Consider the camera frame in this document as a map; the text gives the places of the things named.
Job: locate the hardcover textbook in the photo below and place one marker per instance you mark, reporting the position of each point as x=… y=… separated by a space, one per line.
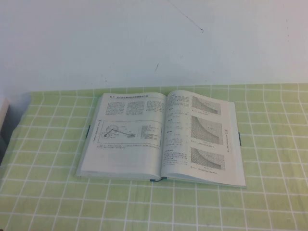
x=134 y=134

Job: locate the green white checked tablecloth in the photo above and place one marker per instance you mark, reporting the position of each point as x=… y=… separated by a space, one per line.
x=272 y=168

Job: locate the beige box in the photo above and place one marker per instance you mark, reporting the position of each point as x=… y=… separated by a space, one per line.
x=3 y=115

